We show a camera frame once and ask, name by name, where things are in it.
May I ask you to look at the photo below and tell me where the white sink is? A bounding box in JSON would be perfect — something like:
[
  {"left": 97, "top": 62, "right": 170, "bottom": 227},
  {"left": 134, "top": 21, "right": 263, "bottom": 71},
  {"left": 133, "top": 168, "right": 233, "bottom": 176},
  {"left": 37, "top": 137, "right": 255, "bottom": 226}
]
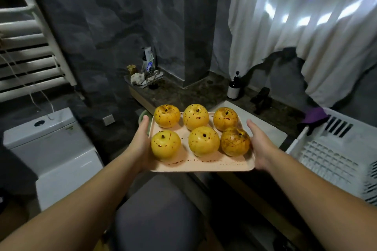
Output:
[{"left": 209, "top": 100, "right": 288, "bottom": 149}]

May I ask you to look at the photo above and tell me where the clear glass mug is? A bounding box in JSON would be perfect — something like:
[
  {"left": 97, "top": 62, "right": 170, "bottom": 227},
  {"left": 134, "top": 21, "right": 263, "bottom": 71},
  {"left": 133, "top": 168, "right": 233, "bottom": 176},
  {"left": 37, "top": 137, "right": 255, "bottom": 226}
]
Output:
[{"left": 147, "top": 76, "right": 161, "bottom": 90}]

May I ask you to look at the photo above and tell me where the dark soap pump bottle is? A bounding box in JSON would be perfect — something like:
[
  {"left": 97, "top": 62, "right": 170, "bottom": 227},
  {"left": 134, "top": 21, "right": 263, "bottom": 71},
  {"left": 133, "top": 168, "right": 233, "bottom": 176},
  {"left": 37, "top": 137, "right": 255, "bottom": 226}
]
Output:
[{"left": 227, "top": 71, "right": 243, "bottom": 101}]

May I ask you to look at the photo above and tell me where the person's right forearm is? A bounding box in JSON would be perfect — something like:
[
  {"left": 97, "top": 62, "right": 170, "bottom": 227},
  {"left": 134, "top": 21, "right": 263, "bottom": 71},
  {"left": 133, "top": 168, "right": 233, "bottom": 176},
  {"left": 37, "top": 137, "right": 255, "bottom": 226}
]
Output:
[{"left": 265, "top": 148, "right": 377, "bottom": 251}]

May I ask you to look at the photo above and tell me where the white towel radiator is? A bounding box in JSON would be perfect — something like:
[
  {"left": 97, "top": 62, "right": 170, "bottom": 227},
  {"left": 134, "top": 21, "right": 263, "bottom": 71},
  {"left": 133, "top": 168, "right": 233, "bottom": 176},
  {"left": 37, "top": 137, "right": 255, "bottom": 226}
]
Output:
[{"left": 0, "top": 0, "right": 77, "bottom": 104}]

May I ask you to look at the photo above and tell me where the white toilet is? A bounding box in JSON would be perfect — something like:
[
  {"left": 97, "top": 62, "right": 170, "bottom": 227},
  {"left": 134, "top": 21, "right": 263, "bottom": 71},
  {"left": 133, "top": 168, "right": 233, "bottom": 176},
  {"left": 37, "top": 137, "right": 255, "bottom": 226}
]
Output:
[{"left": 2, "top": 107, "right": 106, "bottom": 212}]

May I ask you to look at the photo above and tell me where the grey stool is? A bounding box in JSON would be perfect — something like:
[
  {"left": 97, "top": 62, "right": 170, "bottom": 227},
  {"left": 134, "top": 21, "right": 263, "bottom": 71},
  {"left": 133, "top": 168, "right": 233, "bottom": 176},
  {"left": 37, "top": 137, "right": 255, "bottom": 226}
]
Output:
[{"left": 113, "top": 174, "right": 207, "bottom": 251}]

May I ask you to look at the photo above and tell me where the white hanging towel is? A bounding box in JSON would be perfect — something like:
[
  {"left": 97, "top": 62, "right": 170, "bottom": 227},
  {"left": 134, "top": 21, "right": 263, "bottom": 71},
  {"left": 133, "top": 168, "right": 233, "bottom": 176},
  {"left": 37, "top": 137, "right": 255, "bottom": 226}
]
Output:
[{"left": 227, "top": 0, "right": 377, "bottom": 109}]

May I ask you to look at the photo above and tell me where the beige plastic tray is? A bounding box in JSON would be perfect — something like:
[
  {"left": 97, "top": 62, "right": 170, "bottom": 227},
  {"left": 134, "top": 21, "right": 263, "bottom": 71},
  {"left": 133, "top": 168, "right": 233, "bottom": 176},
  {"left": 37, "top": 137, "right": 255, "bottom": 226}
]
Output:
[{"left": 147, "top": 109, "right": 256, "bottom": 173}]

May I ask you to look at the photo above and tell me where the white toothpaste tube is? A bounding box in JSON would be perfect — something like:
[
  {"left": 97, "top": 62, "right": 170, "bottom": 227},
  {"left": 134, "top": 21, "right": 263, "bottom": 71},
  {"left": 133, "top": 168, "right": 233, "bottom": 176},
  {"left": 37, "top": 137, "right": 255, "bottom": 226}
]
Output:
[{"left": 143, "top": 46, "right": 157, "bottom": 72}]

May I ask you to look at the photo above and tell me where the person's right hand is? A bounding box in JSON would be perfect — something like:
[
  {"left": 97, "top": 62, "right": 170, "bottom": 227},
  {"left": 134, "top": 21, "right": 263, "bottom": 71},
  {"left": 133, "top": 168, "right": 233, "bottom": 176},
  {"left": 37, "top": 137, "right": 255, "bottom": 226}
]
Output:
[{"left": 246, "top": 120, "right": 282, "bottom": 172}]

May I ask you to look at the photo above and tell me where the white plastic basket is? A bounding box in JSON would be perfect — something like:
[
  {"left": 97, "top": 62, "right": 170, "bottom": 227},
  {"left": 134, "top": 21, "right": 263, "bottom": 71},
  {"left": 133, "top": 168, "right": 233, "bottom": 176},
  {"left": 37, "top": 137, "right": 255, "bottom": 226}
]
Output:
[{"left": 285, "top": 107, "right": 377, "bottom": 206}]

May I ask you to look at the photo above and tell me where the person's left hand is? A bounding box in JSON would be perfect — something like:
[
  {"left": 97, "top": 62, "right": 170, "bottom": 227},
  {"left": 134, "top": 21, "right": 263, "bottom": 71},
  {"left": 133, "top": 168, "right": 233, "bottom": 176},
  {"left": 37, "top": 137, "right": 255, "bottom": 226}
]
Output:
[{"left": 125, "top": 115, "right": 157, "bottom": 172}]

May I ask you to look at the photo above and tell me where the person's left forearm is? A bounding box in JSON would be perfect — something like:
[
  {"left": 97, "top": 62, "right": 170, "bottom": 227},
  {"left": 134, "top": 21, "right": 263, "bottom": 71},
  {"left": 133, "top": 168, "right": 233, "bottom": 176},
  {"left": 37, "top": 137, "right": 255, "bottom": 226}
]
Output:
[{"left": 0, "top": 151, "right": 148, "bottom": 251}]

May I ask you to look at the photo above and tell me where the purple cloth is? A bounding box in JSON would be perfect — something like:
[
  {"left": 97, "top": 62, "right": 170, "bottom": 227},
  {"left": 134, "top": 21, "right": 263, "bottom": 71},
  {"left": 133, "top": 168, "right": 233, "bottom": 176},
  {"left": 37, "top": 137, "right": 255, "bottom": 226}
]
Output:
[{"left": 299, "top": 105, "right": 331, "bottom": 126}]

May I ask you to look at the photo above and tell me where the crumpled white rag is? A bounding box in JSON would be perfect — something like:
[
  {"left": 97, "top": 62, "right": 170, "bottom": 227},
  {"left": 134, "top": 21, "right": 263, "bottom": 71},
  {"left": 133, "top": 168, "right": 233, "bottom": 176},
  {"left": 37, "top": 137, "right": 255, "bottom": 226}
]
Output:
[{"left": 130, "top": 71, "right": 148, "bottom": 87}]

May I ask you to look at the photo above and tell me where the group of yellow apples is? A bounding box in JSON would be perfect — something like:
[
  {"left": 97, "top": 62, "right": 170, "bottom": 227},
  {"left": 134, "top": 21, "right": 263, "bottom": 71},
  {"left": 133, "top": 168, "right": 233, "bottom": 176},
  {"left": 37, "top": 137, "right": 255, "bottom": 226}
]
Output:
[{"left": 151, "top": 103, "right": 252, "bottom": 161}]

